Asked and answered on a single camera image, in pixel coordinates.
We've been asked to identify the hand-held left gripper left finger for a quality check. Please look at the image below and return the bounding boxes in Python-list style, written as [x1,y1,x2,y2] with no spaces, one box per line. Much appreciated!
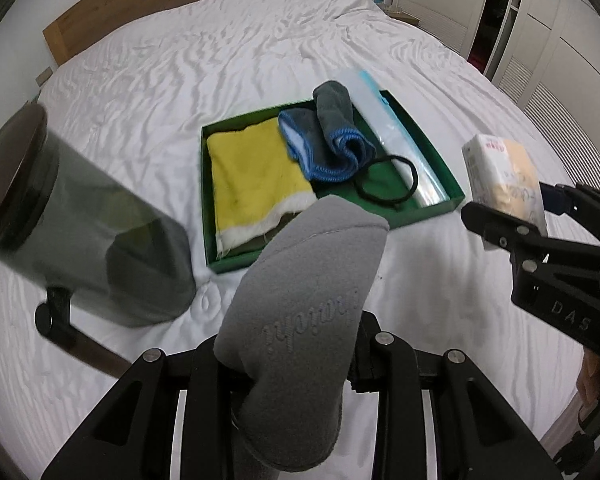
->
[40,337,253,480]

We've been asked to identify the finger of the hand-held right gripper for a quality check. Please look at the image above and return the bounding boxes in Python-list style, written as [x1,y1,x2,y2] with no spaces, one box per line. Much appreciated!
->
[539,182,600,250]
[461,201,600,273]

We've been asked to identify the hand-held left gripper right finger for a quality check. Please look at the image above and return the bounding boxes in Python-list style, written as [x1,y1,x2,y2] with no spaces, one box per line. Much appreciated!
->
[347,310,564,480]

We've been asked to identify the tissue pack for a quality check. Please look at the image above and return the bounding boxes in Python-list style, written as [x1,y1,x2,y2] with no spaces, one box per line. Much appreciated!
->
[461,133,551,252]

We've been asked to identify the black hair tie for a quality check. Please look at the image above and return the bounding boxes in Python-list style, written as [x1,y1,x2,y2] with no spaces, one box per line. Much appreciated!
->
[355,155,420,207]

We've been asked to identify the green shallow box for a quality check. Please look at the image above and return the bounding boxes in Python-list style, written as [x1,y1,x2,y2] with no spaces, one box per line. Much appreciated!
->
[200,89,466,275]

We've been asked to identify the grey felt pouch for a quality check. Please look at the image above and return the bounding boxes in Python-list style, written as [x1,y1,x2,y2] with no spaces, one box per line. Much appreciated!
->
[215,195,391,480]

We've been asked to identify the clear zip bag blue edge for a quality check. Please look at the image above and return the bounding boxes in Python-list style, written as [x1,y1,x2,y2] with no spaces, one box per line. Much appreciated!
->
[342,69,449,209]

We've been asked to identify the grey cloth blue trim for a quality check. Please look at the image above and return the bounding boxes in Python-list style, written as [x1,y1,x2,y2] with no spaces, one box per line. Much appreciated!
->
[313,80,377,184]

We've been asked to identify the yellow cloth white backing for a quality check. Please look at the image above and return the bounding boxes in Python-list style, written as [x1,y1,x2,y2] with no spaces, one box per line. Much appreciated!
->
[206,119,319,257]

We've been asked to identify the blue microfibre cloth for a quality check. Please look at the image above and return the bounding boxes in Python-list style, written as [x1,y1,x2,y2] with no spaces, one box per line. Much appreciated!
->
[278,108,331,181]

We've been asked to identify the person's right hand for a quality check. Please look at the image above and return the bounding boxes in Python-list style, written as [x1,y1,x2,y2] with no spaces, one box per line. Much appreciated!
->
[576,347,600,421]

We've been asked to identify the dark translucent jar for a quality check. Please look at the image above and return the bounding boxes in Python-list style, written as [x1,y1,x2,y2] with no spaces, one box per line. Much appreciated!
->
[0,102,197,329]

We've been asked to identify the white wardrobe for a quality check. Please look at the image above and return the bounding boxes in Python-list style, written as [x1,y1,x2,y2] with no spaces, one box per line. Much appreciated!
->
[390,0,600,161]

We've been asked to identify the white bed sheet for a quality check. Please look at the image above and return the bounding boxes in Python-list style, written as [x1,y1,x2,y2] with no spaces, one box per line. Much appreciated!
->
[0,0,600,480]

